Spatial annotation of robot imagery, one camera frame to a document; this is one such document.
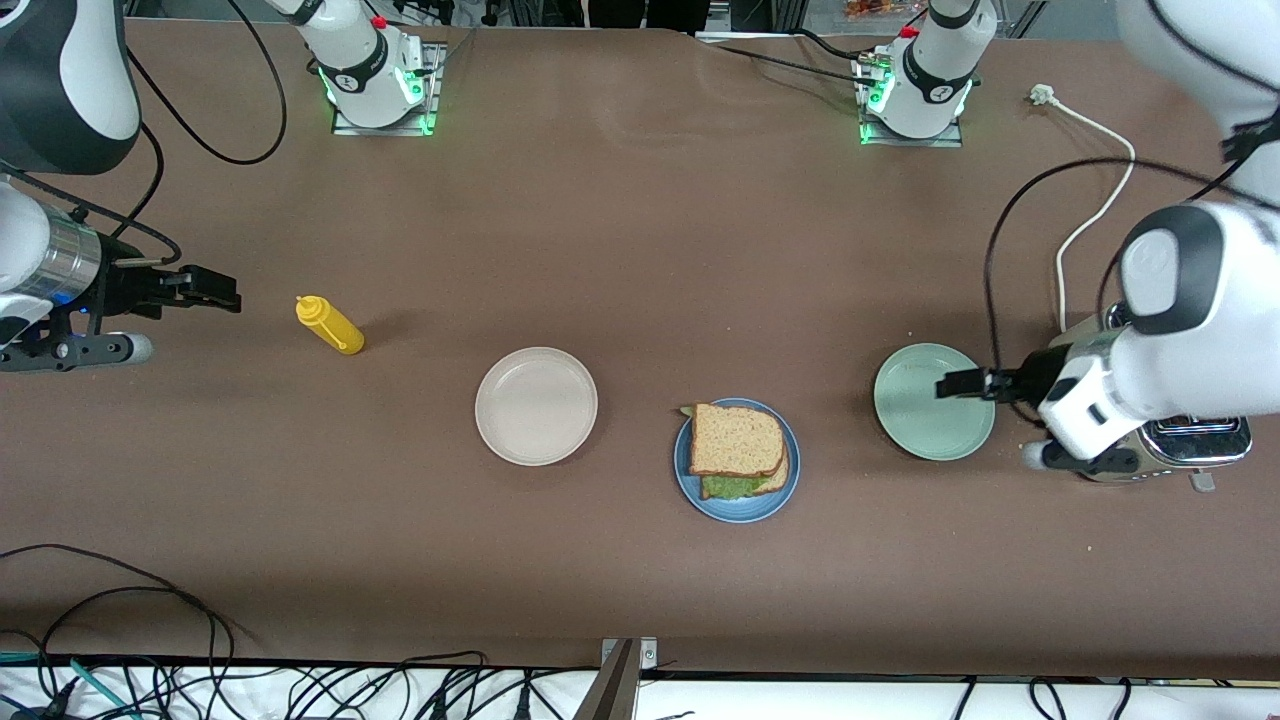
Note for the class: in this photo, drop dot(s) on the aluminium post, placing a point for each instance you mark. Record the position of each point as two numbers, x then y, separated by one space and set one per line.
612 690

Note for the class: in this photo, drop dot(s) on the yellow mustard squeeze bottle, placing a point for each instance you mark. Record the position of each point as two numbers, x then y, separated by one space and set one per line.
335 328

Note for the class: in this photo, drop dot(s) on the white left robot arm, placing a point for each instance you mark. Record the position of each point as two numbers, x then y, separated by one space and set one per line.
1190 330

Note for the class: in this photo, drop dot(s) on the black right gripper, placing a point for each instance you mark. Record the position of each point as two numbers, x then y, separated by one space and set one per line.
122 287

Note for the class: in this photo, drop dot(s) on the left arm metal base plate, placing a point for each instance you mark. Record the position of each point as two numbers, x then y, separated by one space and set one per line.
945 141

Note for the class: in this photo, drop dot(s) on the blue round plate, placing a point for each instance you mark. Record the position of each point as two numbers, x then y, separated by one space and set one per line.
740 512

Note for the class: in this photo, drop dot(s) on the orange package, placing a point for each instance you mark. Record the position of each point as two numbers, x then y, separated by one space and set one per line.
870 8

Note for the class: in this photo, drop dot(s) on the green lettuce leaf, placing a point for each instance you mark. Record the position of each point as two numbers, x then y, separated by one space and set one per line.
730 487

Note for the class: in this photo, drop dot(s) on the black power plug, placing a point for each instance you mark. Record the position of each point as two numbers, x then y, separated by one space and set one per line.
522 702
437 706

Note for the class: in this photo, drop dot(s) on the small metal bracket plate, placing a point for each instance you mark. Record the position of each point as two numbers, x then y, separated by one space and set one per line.
648 655

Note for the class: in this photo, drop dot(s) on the beige chrome toaster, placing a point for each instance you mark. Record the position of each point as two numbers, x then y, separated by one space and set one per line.
1200 440

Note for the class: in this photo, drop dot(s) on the brown bread slice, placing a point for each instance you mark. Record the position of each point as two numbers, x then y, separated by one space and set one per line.
778 478
735 440

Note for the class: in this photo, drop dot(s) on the beige round plate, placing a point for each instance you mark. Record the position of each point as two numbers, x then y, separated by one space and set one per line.
536 405

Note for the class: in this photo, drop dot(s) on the slanted aluminium strut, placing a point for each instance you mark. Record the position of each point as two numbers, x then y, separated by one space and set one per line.
1025 18

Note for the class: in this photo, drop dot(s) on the green round plate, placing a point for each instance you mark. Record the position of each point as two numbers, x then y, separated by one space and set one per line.
925 425

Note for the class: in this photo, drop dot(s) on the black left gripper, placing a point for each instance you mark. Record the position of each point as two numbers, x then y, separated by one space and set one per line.
1036 378

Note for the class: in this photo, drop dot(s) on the brown table cover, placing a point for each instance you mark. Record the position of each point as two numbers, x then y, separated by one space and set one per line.
640 250

